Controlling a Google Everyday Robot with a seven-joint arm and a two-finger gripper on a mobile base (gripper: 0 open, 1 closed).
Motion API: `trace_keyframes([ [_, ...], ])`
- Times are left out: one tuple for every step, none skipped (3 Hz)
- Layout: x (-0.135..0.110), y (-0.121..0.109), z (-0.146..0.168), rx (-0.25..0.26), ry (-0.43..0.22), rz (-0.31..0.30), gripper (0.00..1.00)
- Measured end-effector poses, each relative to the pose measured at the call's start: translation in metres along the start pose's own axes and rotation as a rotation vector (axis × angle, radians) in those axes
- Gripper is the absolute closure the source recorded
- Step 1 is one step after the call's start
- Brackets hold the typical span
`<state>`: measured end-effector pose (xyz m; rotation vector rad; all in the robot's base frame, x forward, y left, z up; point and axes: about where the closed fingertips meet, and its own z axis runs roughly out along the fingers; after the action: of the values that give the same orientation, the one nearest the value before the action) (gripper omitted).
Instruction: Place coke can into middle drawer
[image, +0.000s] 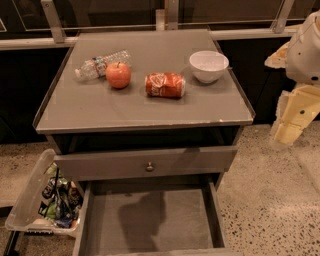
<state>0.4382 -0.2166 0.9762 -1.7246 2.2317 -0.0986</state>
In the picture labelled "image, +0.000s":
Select clear plastic water bottle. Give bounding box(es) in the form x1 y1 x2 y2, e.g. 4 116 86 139
75 50 131 81

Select red coke can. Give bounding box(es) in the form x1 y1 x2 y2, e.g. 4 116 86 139
145 72 186 98

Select white ceramic bowl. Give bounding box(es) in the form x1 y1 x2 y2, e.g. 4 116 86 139
189 50 229 83

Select round metal drawer knob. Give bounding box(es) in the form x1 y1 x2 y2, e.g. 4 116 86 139
146 162 155 172

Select metal railing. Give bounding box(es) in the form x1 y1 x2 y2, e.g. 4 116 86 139
0 0 320 52

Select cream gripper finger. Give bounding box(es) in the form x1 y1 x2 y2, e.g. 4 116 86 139
270 84 320 147
264 42 289 69

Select grey top drawer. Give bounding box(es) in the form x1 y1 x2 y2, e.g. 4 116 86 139
54 146 237 181

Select open grey middle drawer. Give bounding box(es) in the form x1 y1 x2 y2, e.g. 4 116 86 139
72 175 243 256

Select grey drawer cabinet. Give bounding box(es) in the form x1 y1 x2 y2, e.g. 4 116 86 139
32 28 257 188

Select clear plastic storage bin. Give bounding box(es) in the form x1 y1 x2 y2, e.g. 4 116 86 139
5 149 80 238

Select snack packets in bin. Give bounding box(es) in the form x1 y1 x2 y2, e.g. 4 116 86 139
38 163 83 229

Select red apple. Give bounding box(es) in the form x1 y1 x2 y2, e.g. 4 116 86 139
106 62 131 89

